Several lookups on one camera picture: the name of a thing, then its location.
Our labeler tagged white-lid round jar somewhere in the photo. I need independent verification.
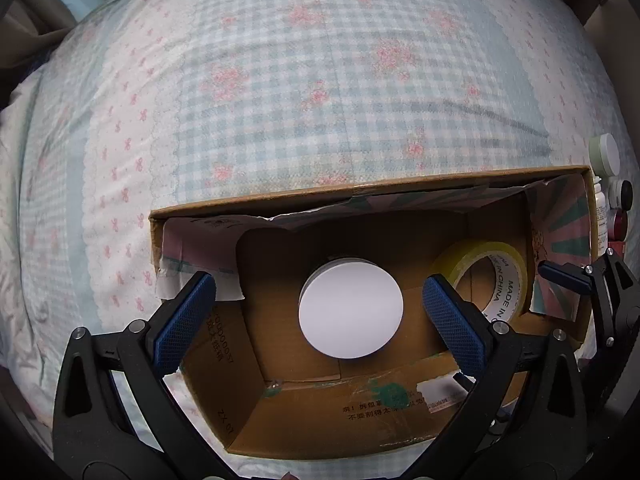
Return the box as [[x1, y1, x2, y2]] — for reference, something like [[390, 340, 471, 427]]
[[298, 258, 404, 360]]

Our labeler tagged left brown curtain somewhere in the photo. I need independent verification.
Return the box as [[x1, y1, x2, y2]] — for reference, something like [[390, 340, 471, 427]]
[[1, 0, 77, 108]]

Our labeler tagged white pill bottle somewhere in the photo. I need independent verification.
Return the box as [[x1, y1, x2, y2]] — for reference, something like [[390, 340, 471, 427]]
[[593, 176, 610, 257]]

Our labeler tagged yellow tape roll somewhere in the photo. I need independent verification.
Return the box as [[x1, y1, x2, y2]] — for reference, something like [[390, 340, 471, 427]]
[[430, 240, 527, 323]]

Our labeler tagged open cardboard box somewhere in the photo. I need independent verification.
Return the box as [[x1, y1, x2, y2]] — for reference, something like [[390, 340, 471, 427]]
[[150, 166, 596, 460]]

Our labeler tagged red small carton box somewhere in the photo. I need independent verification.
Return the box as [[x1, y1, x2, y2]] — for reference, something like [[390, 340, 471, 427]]
[[606, 209, 628, 257]]

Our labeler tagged patterned bed sheet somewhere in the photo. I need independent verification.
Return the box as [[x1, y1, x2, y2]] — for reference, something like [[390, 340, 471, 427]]
[[1, 0, 639, 441]]

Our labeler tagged white-lid green jar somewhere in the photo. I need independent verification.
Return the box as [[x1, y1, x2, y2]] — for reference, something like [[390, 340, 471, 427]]
[[588, 133, 620, 178]]

